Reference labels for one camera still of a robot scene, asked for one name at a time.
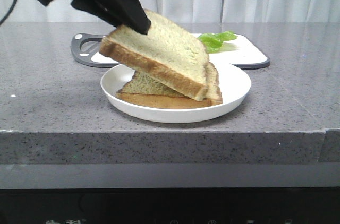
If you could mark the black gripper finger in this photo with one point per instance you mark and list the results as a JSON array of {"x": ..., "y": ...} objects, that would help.
[
  {"x": 129, "y": 13},
  {"x": 107, "y": 10}
]

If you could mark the green lettuce leaf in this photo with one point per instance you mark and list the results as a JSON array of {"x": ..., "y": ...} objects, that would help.
[{"x": 213, "y": 41}]

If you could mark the bread slice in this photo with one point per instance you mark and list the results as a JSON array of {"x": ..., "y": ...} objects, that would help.
[
  {"x": 167, "y": 53},
  {"x": 143, "y": 90}
]

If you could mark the white round plate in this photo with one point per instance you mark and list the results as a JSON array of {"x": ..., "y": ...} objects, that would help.
[{"x": 234, "y": 84}]

